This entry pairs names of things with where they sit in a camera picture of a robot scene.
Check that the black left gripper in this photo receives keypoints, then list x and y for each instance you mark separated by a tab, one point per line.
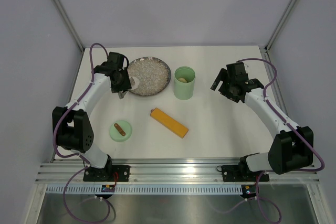
125	85

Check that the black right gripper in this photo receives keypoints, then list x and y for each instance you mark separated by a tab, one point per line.
221	76

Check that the metal food tongs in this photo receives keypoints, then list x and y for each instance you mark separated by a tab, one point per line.
122	95

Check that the toy fried egg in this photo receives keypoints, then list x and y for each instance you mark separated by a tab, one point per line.
134	83

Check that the green round lid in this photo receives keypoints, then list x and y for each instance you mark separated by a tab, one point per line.
120	131

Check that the green cylindrical lunch container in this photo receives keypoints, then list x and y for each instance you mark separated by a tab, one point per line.
184	91

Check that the toy beige bun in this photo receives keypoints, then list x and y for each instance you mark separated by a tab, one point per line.
182	80

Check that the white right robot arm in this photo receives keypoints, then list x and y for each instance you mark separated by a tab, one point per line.
292	145

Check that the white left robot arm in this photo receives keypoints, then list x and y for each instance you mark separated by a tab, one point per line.
72	129

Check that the yellow rectangular box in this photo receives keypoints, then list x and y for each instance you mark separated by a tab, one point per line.
173	125

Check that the glittery round plate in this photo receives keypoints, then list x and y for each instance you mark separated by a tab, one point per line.
154	75

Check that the aluminium right frame rail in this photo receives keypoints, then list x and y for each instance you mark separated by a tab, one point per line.
265	56

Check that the aluminium front rail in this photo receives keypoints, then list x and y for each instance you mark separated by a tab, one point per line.
144	171

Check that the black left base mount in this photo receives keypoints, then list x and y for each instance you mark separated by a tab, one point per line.
120	173

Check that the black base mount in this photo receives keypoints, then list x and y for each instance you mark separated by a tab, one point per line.
231	173
120	173

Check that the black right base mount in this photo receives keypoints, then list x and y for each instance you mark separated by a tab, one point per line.
231	173

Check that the aluminium left frame post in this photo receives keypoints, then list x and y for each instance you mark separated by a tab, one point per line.
69	25

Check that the white slotted cable duct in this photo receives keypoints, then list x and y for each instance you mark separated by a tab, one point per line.
146	189

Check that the aluminium corner frame post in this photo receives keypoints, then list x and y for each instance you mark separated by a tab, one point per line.
281	24

